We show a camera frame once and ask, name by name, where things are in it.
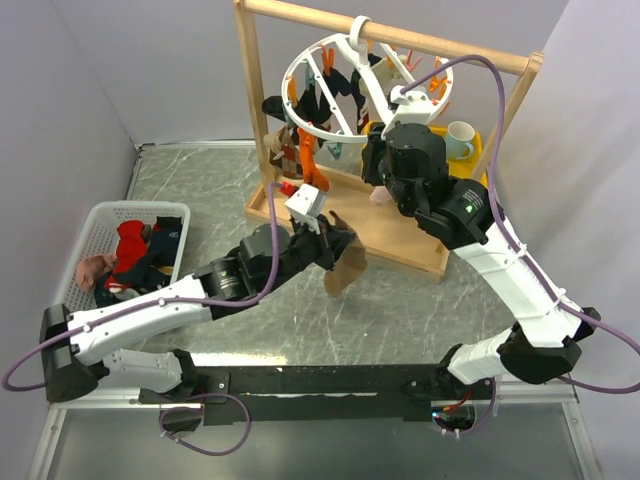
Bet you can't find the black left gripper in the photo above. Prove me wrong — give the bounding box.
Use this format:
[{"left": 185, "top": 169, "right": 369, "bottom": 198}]
[{"left": 261, "top": 213, "right": 355, "bottom": 295}]

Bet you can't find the brown ribbed sock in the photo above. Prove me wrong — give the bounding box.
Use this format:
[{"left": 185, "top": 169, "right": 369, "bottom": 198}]
[{"left": 324, "top": 210, "right": 368, "bottom": 298}]

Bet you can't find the orange sock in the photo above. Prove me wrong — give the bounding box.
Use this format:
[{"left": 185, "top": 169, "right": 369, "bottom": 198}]
[{"left": 297, "top": 128, "right": 330, "bottom": 192}]

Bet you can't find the white round clip hanger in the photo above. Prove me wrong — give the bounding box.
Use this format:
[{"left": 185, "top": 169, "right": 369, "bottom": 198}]
[{"left": 281, "top": 15, "right": 454, "bottom": 144}]

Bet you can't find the argyle patterned sock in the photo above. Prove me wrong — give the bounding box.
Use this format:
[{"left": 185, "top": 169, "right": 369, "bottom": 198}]
[{"left": 263, "top": 126, "right": 303, "bottom": 180}]

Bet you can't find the red sock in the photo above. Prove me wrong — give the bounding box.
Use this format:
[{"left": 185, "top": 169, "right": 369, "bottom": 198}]
[{"left": 105, "top": 220, "right": 148, "bottom": 291}]

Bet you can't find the black sock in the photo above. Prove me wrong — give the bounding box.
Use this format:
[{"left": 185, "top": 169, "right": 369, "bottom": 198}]
[{"left": 113, "top": 249, "right": 177, "bottom": 294}]

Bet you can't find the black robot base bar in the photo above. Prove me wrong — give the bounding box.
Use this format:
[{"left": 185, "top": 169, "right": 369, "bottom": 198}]
[{"left": 138, "top": 364, "right": 492, "bottom": 426}]

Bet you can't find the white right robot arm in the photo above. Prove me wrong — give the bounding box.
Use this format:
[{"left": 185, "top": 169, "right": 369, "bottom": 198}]
[{"left": 361, "top": 122, "right": 594, "bottom": 399}]

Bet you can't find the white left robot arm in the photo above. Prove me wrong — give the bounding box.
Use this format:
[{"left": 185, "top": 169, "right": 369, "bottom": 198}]
[{"left": 40, "top": 216, "right": 355, "bottom": 403}]

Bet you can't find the wooden hanger rack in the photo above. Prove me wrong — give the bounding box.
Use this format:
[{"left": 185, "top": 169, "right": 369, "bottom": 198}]
[{"left": 232, "top": 0, "right": 545, "bottom": 285}]

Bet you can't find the cream sock on hanger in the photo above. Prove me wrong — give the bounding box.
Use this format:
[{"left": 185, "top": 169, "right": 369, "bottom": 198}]
[{"left": 371, "top": 59, "right": 401, "bottom": 89}]

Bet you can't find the light blue mug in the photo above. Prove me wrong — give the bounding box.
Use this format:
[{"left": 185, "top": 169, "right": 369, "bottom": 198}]
[{"left": 445, "top": 121, "right": 476, "bottom": 161}]

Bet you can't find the yellow plastic tray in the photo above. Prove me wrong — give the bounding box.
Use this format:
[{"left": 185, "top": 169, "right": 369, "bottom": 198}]
[{"left": 430, "top": 126, "right": 488, "bottom": 187}]

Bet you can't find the navy sock in basket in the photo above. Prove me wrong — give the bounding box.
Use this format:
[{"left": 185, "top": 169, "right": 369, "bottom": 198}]
[{"left": 148, "top": 217, "right": 183, "bottom": 267}]

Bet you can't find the white plastic basket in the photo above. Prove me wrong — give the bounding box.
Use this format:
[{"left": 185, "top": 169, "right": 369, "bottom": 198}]
[{"left": 48, "top": 200, "right": 192, "bottom": 321}]

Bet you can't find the pink sock in basket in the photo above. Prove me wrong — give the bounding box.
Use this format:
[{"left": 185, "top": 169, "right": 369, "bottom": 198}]
[{"left": 75, "top": 253, "right": 118, "bottom": 292}]

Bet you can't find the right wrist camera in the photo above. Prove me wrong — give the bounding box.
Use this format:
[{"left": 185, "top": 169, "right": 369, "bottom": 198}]
[{"left": 381, "top": 85, "right": 436, "bottom": 140}]

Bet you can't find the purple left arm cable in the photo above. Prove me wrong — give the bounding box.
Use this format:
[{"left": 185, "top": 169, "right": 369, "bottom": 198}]
[{"left": 0, "top": 180, "right": 294, "bottom": 392}]

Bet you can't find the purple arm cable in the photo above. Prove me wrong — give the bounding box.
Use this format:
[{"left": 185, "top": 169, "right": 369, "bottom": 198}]
[
  {"left": 399, "top": 53, "right": 640, "bottom": 396},
  {"left": 0, "top": 180, "right": 294, "bottom": 392}
]

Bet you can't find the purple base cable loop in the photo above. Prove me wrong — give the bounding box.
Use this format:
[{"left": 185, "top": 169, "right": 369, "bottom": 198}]
[{"left": 158, "top": 391, "right": 252, "bottom": 456}]

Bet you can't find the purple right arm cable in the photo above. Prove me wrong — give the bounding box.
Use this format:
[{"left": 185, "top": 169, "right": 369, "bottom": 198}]
[{"left": 399, "top": 53, "right": 640, "bottom": 396}]

